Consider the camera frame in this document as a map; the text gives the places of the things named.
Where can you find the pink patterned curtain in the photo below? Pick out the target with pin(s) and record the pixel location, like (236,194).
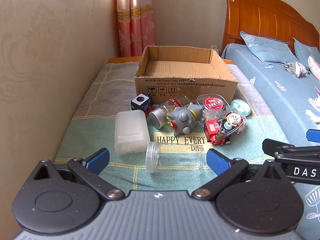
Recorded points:
(135,17)

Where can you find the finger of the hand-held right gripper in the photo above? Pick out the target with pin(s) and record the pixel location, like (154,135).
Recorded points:
(297,171)
(314,135)

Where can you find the blue floral pillow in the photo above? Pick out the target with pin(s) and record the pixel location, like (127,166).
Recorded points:
(303,52)
(267,47)

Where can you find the brown cardboard box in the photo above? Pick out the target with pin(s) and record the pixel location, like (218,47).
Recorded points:
(190,85)

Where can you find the clear plastic jar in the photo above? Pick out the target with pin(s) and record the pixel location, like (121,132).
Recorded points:
(175,157)

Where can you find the grey toy figure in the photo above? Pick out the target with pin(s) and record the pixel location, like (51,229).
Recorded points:
(182,120)

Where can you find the white pink pillow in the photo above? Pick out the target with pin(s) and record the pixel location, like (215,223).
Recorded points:
(314,66)

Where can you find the clear gear toy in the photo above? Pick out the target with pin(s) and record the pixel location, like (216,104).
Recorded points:
(233,120)

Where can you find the wooden bed headboard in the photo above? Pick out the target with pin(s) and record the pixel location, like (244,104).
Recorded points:
(262,12)

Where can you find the blue floral bed sheet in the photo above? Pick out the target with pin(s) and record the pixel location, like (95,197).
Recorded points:
(270,92)

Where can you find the white plastic jar green label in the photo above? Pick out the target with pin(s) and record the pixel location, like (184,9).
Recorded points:
(130,130)

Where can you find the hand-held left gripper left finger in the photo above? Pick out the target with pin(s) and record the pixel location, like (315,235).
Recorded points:
(100,158)

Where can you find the mint green oval case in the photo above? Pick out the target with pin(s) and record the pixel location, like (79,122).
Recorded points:
(240,107)

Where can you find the clear round container red label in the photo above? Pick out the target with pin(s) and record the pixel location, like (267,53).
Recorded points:
(212,103)

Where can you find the red toy vehicle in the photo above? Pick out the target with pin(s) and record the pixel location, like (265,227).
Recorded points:
(212,128)

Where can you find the black cube toy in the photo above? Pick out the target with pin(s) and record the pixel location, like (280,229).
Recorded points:
(140,101)

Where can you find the grey crumpled cloth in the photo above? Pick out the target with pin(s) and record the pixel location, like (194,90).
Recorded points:
(296,68)

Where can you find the glass jar with silver lid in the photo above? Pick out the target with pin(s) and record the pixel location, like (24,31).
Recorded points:
(160,116)

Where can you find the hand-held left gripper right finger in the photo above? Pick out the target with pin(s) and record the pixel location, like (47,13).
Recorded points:
(216,161)

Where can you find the white wall outlet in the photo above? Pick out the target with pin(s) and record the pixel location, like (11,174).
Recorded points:
(215,47)

